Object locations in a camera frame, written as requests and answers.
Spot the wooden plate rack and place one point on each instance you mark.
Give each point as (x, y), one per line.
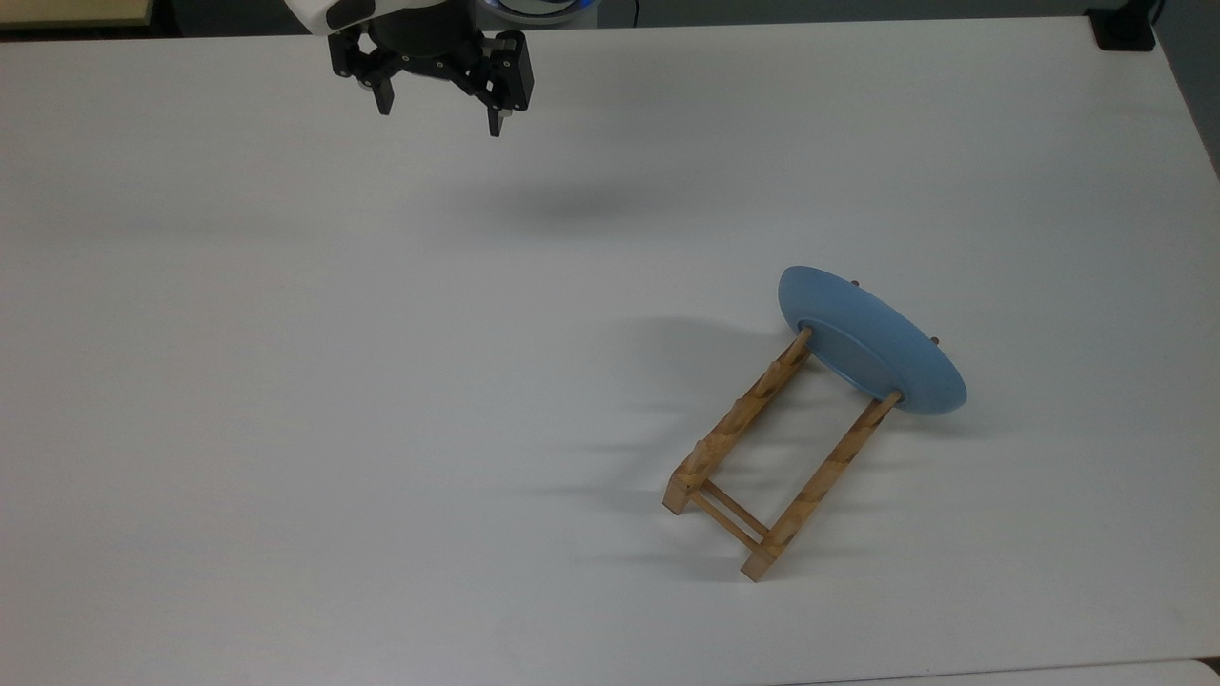
(729, 429)

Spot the yellow wooden board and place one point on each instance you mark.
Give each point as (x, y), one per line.
(67, 11)

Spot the black table clamp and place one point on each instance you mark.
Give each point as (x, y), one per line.
(1123, 29)

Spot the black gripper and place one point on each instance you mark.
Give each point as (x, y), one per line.
(424, 33)

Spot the blue round plate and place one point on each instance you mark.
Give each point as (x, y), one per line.
(882, 343)

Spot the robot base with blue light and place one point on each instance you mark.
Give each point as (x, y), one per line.
(543, 8)

